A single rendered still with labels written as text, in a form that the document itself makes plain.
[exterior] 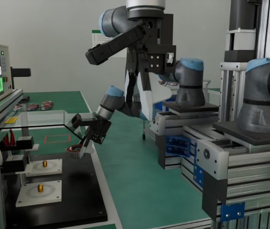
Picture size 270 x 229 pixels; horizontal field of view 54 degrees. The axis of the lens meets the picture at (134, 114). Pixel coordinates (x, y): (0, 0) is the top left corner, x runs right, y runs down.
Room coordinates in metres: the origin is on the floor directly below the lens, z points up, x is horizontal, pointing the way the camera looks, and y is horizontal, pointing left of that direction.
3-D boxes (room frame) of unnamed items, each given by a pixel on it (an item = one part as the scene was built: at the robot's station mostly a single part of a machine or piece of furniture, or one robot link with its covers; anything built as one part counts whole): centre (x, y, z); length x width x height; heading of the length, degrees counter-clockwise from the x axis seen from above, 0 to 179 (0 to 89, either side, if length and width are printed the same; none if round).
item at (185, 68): (1.35, -0.28, 1.20); 0.13 x 0.12 x 0.14; 36
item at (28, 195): (0.91, 0.35, 0.78); 0.15 x 0.15 x 0.01; 15
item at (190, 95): (1.34, -0.28, 1.09); 0.15 x 0.15 x 0.10
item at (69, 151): (1.18, 0.27, 0.84); 0.11 x 0.11 x 0.04
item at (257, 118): (0.87, -0.42, 1.09); 0.15 x 0.15 x 0.10
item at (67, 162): (1.02, 0.40, 0.76); 0.64 x 0.47 x 0.02; 15
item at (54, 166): (1.14, 0.41, 0.78); 0.15 x 0.15 x 0.01; 15
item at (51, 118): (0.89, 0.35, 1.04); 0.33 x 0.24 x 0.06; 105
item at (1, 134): (1.00, 0.48, 1.03); 0.62 x 0.01 x 0.03; 15
